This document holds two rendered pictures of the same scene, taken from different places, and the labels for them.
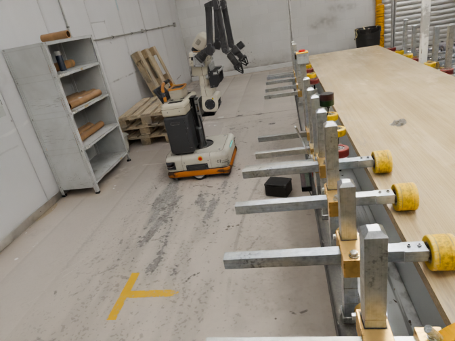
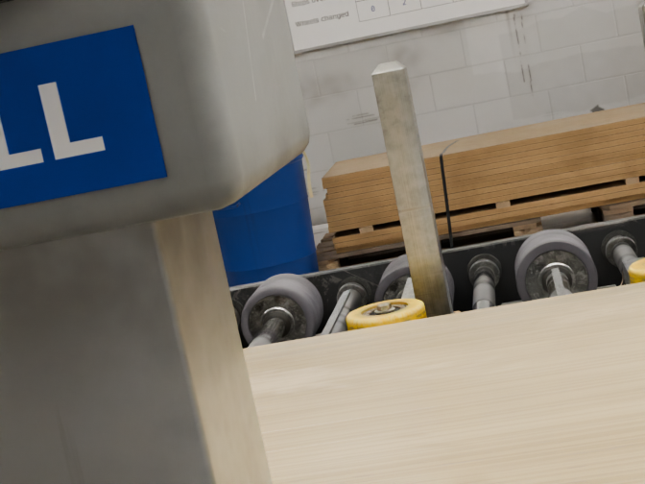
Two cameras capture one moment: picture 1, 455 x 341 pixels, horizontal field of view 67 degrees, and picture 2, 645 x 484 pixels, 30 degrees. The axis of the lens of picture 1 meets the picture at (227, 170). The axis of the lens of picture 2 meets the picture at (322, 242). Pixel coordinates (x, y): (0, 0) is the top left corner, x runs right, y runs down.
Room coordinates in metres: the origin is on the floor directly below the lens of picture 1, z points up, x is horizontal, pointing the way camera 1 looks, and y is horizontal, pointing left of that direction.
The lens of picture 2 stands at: (2.13, -0.37, 1.17)
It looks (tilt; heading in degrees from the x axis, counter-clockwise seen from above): 9 degrees down; 268
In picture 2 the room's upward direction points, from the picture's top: 12 degrees counter-clockwise
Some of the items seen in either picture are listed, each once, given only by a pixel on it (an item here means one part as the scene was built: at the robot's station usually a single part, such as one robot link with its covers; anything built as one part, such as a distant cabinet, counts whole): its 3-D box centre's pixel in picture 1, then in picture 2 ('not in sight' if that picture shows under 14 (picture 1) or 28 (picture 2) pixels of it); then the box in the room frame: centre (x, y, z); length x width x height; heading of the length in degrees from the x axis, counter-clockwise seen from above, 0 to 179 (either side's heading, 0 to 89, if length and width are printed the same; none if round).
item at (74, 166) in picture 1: (77, 114); not in sight; (3.88, 1.52, 0.78); 0.90 x 0.45 x 1.55; 168
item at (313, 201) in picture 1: (317, 201); not in sight; (0.90, -0.25, 0.95); 0.50 x 0.04 x 0.04; 78
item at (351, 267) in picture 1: (349, 249); not in sight; (0.66, -0.25, 0.95); 0.14 x 0.06 x 0.05; 168
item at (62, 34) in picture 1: (55, 36); not in sight; (3.99, 1.50, 1.59); 0.30 x 0.08 x 0.08; 78
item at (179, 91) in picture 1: (178, 91); not in sight; (3.58, 0.34, 0.87); 0.23 x 0.15 x 0.11; 168
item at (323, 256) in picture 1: (327, 254); not in sight; (0.65, -0.20, 0.95); 0.50 x 0.04 x 0.04; 78
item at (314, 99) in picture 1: (317, 148); not in sight; (1.41, -0.41, 0.90); 0.04 x 0.04 x 0.48; 78
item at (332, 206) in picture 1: (334, 197); not in sight; (0.90, -0.30, 0.95); 0.14 x 0.06 x 0.05; 168
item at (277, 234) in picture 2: not in sight; (265, 229); (2.15, -6.31, 0.36); 0.59 x 0.57 x 0.73; 78
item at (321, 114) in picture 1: (324, 170); not in sight; (1.17, -0.36, 0.91); 0.04 x 0.04 x 0.48; 78
